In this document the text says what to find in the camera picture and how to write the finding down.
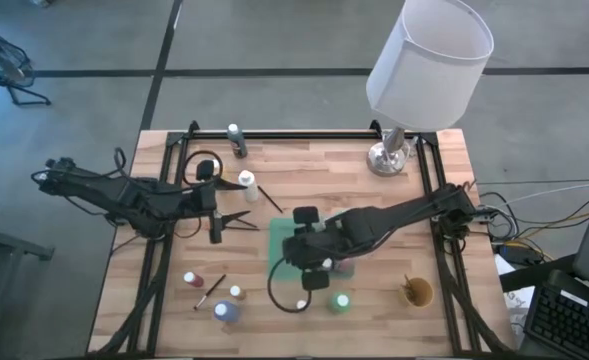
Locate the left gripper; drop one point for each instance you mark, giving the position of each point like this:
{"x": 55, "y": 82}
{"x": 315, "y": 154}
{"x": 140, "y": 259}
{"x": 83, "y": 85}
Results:
{"x": 204, "y": 200}

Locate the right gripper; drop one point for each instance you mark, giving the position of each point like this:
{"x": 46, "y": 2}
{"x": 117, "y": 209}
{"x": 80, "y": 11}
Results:
{"x": 309, "y": 247}

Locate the small purple paint bottle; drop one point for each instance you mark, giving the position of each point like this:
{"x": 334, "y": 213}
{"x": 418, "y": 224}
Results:
{"x": 327, "y": 263}

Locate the large white paint bottle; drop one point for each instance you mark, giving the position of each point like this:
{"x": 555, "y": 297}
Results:
{"x": 248, "y": 185}

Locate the teal translucent plastic bin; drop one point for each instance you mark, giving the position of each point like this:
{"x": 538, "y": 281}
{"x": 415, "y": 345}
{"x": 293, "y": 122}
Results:
{"x": 276, "y": 235}

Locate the large green paint bottle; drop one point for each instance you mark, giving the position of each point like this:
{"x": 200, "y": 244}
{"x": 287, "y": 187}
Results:
{"x": 338, "y": 218}
{"x": 340, "y": 302}

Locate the large red paint bottle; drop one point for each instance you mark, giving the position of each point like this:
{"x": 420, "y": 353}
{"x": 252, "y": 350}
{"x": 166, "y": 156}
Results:
{"x": 346, "y": 266}

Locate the large grey paint bottle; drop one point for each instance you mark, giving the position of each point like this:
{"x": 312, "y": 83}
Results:
{"x": 236, "y": 142}

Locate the small yellow paint bottle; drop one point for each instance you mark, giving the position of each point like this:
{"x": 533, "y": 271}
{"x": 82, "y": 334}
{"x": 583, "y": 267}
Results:
{"x": 236, "y": 292}

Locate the long dark paintbrush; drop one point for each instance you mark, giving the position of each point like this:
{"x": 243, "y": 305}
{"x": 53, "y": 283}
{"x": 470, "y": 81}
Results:
{"x": 408, "y": 281}

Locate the large blue paint bottle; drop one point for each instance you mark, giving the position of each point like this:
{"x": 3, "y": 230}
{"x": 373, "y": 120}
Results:
{"x": 225, "y": 311}

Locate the amber plastic cup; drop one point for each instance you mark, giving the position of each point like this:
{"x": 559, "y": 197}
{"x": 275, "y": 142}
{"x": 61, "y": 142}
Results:
{"x": 421, "y": 295}

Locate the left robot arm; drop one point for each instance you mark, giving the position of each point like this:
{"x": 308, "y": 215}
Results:
{"x": 124, "y": 195}

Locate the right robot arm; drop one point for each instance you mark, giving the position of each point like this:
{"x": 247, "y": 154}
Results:
{"x": 399, "y": 215}

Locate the silver-ferruled paintbrush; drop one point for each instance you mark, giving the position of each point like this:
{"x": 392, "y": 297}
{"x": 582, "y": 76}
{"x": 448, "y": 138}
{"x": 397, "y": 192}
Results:
{"x": 209, "y": 291}

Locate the white-shaded table lamp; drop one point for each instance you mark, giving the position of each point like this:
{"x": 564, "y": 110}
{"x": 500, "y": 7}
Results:
{"x": 424, "y": 75}

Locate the white printed paper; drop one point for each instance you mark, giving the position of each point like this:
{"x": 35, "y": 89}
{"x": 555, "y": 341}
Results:
{"x": 516, "y": 300}

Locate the grey metal side table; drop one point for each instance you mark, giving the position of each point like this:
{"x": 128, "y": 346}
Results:
{"x": 4, "y": 245}

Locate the black floor fan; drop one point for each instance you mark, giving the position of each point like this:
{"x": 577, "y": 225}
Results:
{"x": 1, "y": 60}

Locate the black keyboard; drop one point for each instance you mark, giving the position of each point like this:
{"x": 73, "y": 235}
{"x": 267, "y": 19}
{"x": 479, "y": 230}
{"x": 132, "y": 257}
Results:
{"x": 569, "y": 320}

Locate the black aluminium table frame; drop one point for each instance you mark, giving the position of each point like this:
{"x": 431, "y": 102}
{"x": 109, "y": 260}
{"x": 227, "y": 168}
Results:
{"x": 334, "y": 134}

